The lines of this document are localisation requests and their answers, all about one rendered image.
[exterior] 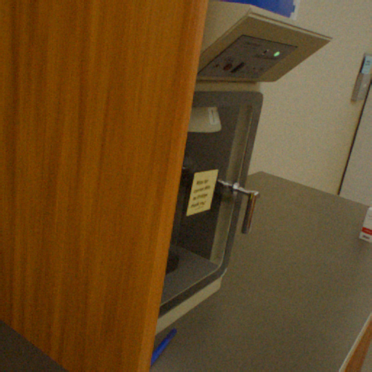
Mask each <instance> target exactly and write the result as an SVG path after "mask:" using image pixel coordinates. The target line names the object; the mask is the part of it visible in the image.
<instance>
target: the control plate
mask: <svg viewBox="0 0 372 372"><path fill-rule="evenodd" d="M297 48H298V47H297V46H291V45H287V44H281V43H276V42H273V41H270V40H266V39H260V38H255V37H252V36H245V35H242V36H241V37H240V38H237V39H236V40H235V42H234V43H232V44H231V45H230V46H229V47H227V48H226V49H225V50H224V51H223V52H222V53H221V54H219V55H218V56H217V57H215V58H214V60H213V61H212V62H210V63H209V64H208V65H207V66H205V67H204V68H203V70H201V71H199V72H198V73H197V76H218V77H235V78H250V79H258V77H260V76H261V75H262V74H264V73H265V72H267V71H268V70H270V68H271V67H273V66H274V65H276V64H277V63H279V62H280V61H281V60H282V59H283V58H284V57H286V56H288V55H289V54H290V53H292V52H293V51H294V50H295V49H297ZM266 49H268V50H269V52H267V53H265V54H262V53H263V52H264V51H265V50H266ZM276 52H280V54H277V55H275V56H274V54H275V53H276ZM242 62H244V63H246V64H245V65H244V66H243V67H242V68H241V69H240V70H239V71H237V72H236V73H231V71H232V70H234V69H235V67H236V66H238V65H240V64H241V63H242ZM218 63H219V64H221V65H219V66H218V67H216V68H215V69H214V66H215V65H216V64H218ZM228 64H232V67H231V69H230V70H227V71H224V70H223V69H224V66H226V65H228ZM247 66H251V67H250V69H251V70H249V71H247V70H246V67H247ZM256 66H257V68H256V69H257V71H254V70H253V69H254V67H256ZM262 67H264V68H263V70H264V71H263V72H261V71H259V70H260V68H262Z"/></svg>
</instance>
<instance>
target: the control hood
mask: <svg viewBox="0 0 372 372"><path fill-rule="evenodd" d="M242 35H245V36H252V37H255V38H260V39H266V40H270V41H273V42H276V43H281V44H287V45H291V46H295V47H298V48H297V49H295V50H294V51H293V52H292V53H290V54H289V55H288V56H286V57H284V58H283V59H282V60H281V61H280V62H279V63H277V64H276V65H274V66H273V67H271V68H270V70H268V71H267V72H265V73H264V74H262V75H261V76H260V77H258V79H250V78H235V77H218V76H196V80H210V81H253V82H276V81H278V80H279V79H280V78H281V77H282V76H284V75H285V74H287V73H288V72H290V71H291V70H293V68H295V67H296V66H297V65H299V64H301V63H302V62H304V60H305V59H307V58H308V57H310V56H311V55H313V54H314V53H316V52H317V51H318V50H319V49H321V48H322V47H324V46H325V45H326V44H328V42H329V41H331V39H333V37H334V36H332V33H330V32H328V31H323V30H321V29H318V28H315V27H312V26H309V25H305V23H301V22H299V21H296V20H292V19H289V18H287V17H283V16H280V15H278V14H275V13H273V12H270V11H267V10H264V9H260V8H257V7H254V5H251V4H240V3H232V2H226V1H213V0H208V6H207V11H206V20H205V25H204V31H203V40H202V45H201V50H200V55H199V61H198V70H197V73H198V72H199V71H201V70H203V68H204V67H205V66H207V65H208V64H209V63H210V62H212V61H213V60H214V58H215V57H217V56H218V55H219V54H221V53H222V52H223V51H224V50H225V49H226V48H227V47H229V46H230V45H231V44H232V43H234V42H235V40H236V39H237V38H240V37H241V36H242Z"/></svg>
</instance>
